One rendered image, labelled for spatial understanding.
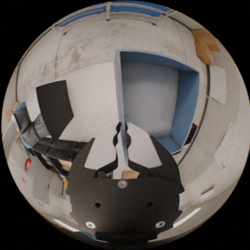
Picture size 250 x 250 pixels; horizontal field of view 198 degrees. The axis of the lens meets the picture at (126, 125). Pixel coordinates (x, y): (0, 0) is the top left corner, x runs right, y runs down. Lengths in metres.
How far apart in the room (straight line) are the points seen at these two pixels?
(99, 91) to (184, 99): 0.46
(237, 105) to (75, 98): 2.91
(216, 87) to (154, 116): 2.51
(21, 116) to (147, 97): 0.53
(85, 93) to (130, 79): 0.43
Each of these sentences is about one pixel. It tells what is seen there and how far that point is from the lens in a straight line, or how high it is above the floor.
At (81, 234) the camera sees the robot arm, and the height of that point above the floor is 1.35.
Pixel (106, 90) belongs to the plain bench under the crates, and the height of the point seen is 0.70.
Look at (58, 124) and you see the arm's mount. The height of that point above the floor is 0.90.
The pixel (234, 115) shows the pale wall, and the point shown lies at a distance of 2.59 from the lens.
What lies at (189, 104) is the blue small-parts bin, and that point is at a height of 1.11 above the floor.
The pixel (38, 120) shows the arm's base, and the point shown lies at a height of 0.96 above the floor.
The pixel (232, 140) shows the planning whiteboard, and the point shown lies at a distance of 2.66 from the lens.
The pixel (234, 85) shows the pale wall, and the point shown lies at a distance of 2.67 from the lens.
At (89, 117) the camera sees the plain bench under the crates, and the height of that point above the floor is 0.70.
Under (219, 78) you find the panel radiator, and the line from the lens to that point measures 2.63.
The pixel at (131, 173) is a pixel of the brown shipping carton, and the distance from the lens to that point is 1.17.
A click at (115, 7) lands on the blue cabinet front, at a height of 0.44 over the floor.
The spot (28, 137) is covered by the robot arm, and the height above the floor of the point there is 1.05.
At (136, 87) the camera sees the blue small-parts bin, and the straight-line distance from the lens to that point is 0.16.
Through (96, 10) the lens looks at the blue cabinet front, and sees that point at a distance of 1.57.
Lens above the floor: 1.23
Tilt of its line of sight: 57 degrees down
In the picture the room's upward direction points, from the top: 163 degrees clockwise
